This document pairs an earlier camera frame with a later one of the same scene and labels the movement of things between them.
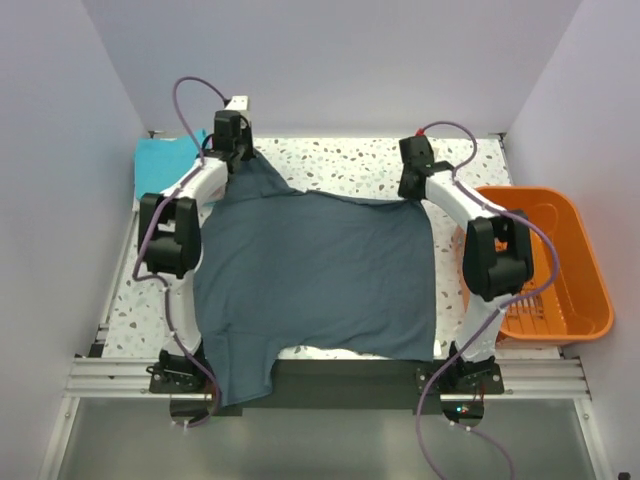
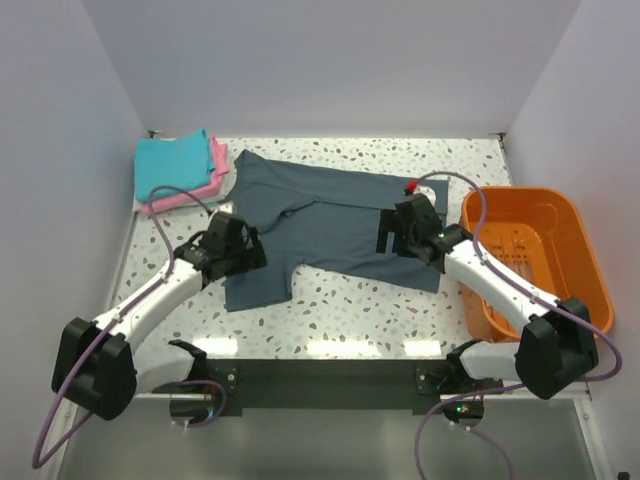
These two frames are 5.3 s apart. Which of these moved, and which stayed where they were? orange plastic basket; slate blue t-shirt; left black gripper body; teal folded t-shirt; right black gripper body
Moved: right black gripper body; left black gripper body; slate blue t-shirt
Stayed: teal folded t-shirt; orange plastic basket
